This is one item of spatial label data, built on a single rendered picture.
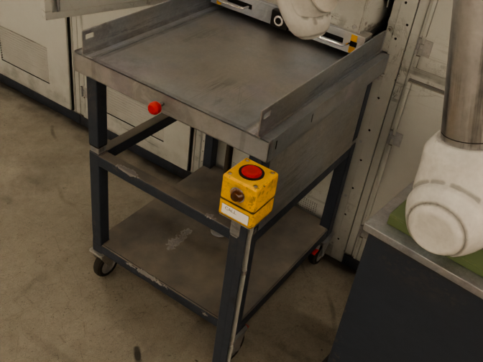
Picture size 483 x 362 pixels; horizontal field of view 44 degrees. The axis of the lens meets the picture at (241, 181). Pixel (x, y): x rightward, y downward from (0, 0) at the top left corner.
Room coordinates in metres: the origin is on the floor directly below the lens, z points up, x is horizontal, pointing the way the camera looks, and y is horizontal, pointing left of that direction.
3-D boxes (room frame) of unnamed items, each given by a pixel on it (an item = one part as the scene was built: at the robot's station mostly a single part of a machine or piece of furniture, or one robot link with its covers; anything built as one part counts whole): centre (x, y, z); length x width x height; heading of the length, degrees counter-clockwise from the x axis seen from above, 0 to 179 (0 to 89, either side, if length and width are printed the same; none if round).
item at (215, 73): (1.59, 0.05, 0.82); 0.68 x 0.62 x 0.06; 150
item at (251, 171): (0.94, -0.02, 0.90); 0.04 x 0.04 x 0.02
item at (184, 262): (1.59, 0.05, 0.46); 0.64 x 0.58 x 0.66; 150
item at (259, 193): (0.94, -0.02, 0.85); 0.08 x 0.08 x 0.10; 60
